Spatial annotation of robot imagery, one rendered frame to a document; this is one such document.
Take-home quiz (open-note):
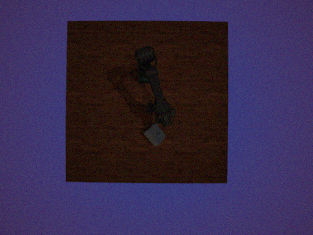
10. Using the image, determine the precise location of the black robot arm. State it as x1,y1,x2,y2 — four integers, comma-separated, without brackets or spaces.
134,45,173,128

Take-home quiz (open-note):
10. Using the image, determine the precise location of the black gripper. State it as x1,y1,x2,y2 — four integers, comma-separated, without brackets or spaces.
146,103,176,118

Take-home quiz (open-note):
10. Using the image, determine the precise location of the dark grey sloped panel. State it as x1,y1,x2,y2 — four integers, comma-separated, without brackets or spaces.
143,123,166,147

